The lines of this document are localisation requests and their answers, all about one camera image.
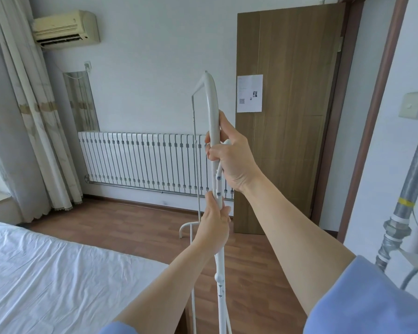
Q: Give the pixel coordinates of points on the person's left thumb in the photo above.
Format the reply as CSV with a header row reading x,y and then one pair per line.
x,y
214,205

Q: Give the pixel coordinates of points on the brown wooden door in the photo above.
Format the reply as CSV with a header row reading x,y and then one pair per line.
x,y
292,142

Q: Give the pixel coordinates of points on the grey radiator pipe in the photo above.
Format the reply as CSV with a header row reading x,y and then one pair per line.
x,y
132,187

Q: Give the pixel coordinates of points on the grey sheer curtain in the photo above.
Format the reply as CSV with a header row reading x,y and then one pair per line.
x,y
7,153

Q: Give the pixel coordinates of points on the cream wall air conditioner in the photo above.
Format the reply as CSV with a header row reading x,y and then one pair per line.
x,y
66,29

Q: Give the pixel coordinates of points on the bed with white sheet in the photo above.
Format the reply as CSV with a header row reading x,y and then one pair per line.
x,y
55,281

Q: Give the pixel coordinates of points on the cream patterned curtain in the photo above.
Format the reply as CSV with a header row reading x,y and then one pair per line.
x,y
38,111

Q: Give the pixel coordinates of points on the person's left forearm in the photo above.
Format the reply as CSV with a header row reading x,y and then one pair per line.
x,y
167,285

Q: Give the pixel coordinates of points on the grey metal pipe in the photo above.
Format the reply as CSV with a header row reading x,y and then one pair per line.
x,y
409,191

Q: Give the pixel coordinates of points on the person's left hand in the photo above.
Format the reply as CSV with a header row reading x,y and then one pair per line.
x,y
209,233

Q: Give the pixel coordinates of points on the white metal clothes rack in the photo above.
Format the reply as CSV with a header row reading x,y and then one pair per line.
x,y
213,111

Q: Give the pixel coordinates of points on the person's right hand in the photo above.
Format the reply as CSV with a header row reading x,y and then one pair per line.
x,y
237,159

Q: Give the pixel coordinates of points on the person's right thumb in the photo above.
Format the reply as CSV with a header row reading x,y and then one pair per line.
x,y
214,152

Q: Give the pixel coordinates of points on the light blue left sleeve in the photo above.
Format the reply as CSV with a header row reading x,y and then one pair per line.
x,y
120,328

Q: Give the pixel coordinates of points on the frameless wall mirror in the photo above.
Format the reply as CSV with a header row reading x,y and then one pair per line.
x,y
80,100

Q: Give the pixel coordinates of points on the white paper sheet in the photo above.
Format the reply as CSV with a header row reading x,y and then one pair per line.
x,y
249,93

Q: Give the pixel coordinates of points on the light blue right sleeve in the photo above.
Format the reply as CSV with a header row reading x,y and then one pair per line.
x,y
365,302

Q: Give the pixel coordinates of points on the white wall power outlet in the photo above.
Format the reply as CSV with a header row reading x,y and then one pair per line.
x,y
88,66

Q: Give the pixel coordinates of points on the person's right forearm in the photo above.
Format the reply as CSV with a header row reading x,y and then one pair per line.
x,y
292,233

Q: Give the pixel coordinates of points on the dark brown door frame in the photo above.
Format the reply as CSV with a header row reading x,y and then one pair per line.
x,y
372,114

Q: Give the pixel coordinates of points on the light blue sleeve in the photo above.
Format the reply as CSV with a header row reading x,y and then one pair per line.
x,y
365,302
120,328

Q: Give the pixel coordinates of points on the white slatted radiator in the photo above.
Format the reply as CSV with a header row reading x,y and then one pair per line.
x,y
139,159

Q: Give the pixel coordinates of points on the cream light switch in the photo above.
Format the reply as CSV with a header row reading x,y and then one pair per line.
x,y
412,105

